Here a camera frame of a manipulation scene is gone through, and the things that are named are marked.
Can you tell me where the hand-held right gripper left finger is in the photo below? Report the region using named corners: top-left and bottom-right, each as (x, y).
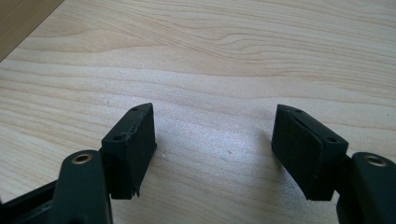
top-left (101, 102), bottom-right (158, 201)

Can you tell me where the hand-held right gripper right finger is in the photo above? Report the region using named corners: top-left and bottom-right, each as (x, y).
top-left (271, 104), bottom-right (349, 202)

